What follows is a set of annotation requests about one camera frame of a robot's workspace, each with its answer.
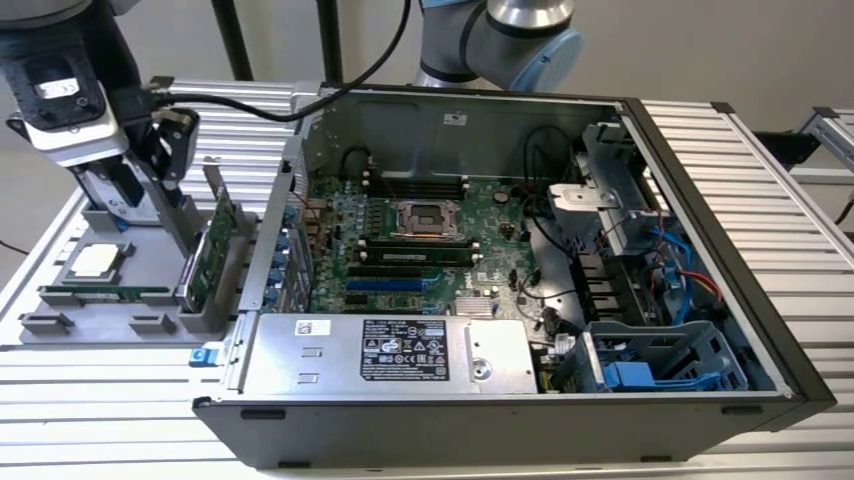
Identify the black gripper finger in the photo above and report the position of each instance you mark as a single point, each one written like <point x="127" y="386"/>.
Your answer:
<point x="165" y="145"/>
<point x="187" y="140"/>

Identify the Nvidia Quadro graphics card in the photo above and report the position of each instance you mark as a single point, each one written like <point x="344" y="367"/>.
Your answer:
<point x="217" y="245"/>

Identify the black stand pole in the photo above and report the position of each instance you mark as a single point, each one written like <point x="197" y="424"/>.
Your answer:
<point x="329" y="40"/>
<point x="234" y="40"/>

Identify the blue slot clip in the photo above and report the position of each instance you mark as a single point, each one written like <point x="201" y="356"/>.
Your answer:
<point x="275" y="278"/>
<point x="279" y="260"/>
<point x="292" y="215"/>
<point x="271" y="296"/>
<point x="285" y="242"/>

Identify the silver CPU chip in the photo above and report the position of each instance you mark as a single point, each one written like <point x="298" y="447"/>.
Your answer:
<point x="98" y="260"/>

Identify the grey parts rack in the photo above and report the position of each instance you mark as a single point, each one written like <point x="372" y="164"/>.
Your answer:
<point x="154" y="272"/>

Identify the green RAM stick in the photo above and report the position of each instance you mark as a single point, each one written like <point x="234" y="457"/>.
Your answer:
<point x="107" y="295"/>

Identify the black RAM slot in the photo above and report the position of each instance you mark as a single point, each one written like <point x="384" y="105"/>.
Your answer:
<point x="421" y="189"/>
<point x="421" y="178"/>
<point x="421" y="195"/>
<point x="421" y="184"/>
<point x="421" y="245"/>

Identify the CPU socket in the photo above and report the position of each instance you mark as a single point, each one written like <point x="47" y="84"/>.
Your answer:
<point x="425" y="218"/>

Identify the white case sticker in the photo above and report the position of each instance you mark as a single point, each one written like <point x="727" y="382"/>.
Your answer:
<point x="456" y="119"/>

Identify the black RAM stick with label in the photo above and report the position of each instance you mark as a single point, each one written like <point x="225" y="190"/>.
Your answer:
<point x="414" y="256"/>

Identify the blue case latch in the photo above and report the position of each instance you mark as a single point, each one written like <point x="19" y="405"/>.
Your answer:
<point x="202" y="356"/>

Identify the green motherboard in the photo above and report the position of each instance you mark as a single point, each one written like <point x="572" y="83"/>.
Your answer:
<point x="481" y="220"/>

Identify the round coin battery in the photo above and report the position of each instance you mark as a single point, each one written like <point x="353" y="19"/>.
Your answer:
<point x="502" y="194"/>

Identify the silver power supply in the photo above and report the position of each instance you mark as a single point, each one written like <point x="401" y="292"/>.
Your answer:
<point x="334" y="360"/>

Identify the silver chipset heatsink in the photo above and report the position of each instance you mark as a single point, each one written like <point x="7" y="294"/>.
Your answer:
<point x="477" y="306"/>

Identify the silver metal drive cage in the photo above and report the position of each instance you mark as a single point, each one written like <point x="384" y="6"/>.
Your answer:
<point x="621" y="165"/>

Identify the open black PC case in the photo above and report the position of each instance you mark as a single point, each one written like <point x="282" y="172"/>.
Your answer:
<point x="468" y="430"/>

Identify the empty blue disk carrier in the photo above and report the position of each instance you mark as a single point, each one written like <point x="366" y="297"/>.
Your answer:
<point x="628" y="375"/>

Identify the grey disk bay cage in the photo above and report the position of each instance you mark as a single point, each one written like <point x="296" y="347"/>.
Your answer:
<point x="668" y="340"/>

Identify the aluminium slat side table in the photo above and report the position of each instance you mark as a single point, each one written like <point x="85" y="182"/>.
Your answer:
<point x="835" y="130"/>

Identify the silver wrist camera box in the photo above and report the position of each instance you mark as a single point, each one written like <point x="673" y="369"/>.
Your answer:
<point x="67" y="142"/>

